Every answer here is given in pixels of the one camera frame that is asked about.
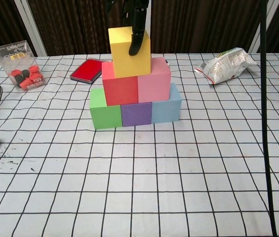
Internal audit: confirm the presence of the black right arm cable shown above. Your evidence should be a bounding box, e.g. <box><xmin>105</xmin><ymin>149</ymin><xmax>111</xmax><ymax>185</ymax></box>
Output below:
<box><xmin>259</xmin><ymin>0</ymin><xmax>278</xmax><ymax>237</ymax></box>

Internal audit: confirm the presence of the purple foam cube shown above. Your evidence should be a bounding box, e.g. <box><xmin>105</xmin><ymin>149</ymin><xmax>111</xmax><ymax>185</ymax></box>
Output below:
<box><xmin>120</xmin><ymin>102</ymin><xmax>153</xmax><ymax>127</ymax></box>

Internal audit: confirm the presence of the pink foam cube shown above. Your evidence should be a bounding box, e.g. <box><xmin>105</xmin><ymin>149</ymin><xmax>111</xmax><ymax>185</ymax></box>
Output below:
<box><xmin>138</xmin><ymin>57</ymin><xmax>172</xmax><ymax>104</ymax></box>

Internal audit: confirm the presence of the red ink pad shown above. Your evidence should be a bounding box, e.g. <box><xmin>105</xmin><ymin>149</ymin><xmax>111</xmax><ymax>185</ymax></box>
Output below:
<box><xmin>69</xmin><ymin>58</ymin><xmax>109</xmax><ymax>84</ymax></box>

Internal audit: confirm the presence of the white grid tablecloth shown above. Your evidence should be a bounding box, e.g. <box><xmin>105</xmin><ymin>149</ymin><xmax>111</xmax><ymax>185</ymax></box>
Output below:
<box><xmin>0</xmin><ymin>52</ymin><xmax>279</xmax><ymax>237</ymax></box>

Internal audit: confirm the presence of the green foam cube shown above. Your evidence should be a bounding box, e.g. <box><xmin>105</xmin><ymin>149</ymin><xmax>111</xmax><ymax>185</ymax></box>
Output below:
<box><xmin>89</xmin><ymin>88</ymin><xmax>123</xmax><ymax>130</ymax></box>

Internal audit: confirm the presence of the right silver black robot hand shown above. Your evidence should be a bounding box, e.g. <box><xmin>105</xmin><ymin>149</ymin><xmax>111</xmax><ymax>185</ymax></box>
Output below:
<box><xmin>105</xmin><ymin>0</ymin><xmax>152</xmax><ymax>56</ymax></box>

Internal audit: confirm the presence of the red foam cube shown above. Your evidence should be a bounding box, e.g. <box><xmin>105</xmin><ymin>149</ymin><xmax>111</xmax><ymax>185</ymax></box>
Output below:
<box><xmin>101</xmin><ymin>61</ymin><xmax>140</xmax><ymax>107</ymax></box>

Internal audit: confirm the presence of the white partition frame post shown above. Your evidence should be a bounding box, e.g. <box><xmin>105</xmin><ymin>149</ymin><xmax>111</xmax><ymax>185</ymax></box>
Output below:
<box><xmin>247</xmin><ymin>0</ymin><xmax>279</xmax><ymax>54</ymax></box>
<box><xmin>14</xmin><ymin>0</ymin><xmax>48</xmax><ymax>57</ymax></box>
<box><xmin>145</xmin><ymin>0</ymin><xmax>152</xmax><ymax>40</ymax></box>

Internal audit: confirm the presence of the yellow foam cube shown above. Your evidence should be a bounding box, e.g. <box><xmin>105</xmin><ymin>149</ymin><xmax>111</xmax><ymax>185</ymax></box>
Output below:
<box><xmin>108</xmin><ymin>26</ymin><xmax>152</xmax><ymax>79</ymax></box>

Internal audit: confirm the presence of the crumpled snack bag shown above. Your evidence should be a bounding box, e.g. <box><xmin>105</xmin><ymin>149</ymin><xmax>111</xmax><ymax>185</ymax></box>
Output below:
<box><xmin>195</xmin><ymin>47</ymin><xmax>258</xmax><ymax>86</ymax></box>

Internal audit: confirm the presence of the light blue foam cube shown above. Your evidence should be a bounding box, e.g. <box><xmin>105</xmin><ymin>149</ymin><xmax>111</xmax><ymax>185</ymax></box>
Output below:
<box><xmin>151</xmin><ymin>82</ymin><xmax>182</xmax><ymax>124</ymax></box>

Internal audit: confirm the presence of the clear box with red caps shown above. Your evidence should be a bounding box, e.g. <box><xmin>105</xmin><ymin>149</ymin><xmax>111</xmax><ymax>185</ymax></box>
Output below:
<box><xmin>0</xmin><ymin>40</ymin><xmax>46</xmax><ymax>93</ymax></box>

